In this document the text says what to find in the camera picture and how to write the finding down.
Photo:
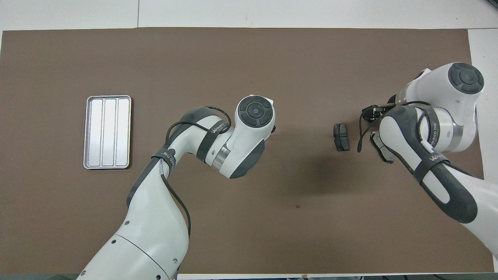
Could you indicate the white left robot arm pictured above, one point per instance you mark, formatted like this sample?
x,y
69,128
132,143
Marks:
x,y
155,225

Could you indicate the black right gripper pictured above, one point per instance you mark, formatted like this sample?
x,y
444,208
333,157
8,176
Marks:
x,y
371,112

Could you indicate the brown table mat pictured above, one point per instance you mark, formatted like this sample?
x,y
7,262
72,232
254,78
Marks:
x,y
253,66

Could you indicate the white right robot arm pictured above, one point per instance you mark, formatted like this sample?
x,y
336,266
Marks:
x,y
447,128

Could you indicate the rectangular grey brake pad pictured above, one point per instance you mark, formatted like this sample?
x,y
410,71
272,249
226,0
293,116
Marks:
x,y
341,137

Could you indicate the silver metal tray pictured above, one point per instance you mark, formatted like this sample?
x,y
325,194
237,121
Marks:
x,y
107,132

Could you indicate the curved grey brake pad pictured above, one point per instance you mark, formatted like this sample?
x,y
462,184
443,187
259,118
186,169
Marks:
x,y
385,154

